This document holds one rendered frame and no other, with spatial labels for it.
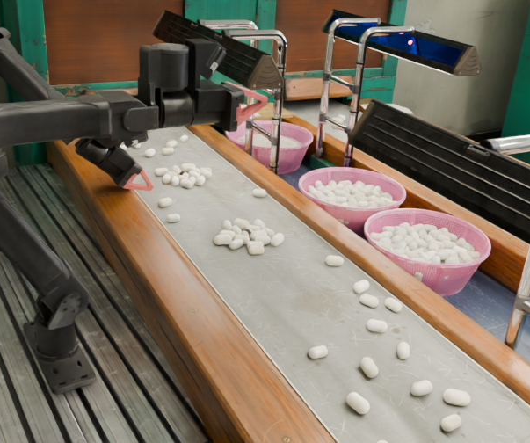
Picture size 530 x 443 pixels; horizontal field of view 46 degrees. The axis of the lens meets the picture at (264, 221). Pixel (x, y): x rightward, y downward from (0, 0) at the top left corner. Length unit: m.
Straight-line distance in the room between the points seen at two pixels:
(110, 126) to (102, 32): 1.07
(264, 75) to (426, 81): 2.83
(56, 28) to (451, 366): 1.44
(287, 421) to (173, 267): 0.43
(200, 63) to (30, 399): 0.58
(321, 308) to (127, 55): 1.17
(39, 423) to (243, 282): 0.43
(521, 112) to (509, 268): 2.81
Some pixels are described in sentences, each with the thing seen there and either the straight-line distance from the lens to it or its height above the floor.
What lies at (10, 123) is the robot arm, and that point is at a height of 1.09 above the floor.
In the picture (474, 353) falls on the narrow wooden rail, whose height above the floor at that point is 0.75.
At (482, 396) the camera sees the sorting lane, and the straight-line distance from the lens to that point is 1.02.
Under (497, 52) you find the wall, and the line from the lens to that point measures 4.53.
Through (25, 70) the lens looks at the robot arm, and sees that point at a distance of 1.46.
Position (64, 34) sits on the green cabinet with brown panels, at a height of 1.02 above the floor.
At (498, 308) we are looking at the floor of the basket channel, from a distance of 1.38.
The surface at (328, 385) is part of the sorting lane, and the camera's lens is 0.97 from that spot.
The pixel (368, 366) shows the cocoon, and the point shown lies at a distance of 0.99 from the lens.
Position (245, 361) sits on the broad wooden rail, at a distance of 0.96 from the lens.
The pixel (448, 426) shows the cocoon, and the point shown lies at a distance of 0.93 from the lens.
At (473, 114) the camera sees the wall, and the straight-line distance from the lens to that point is 4.52.
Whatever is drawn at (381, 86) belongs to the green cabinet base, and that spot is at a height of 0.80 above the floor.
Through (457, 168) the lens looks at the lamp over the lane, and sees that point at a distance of 0.86.
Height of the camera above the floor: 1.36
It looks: 26 degrees down
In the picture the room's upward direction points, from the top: 4 degrees clockwise
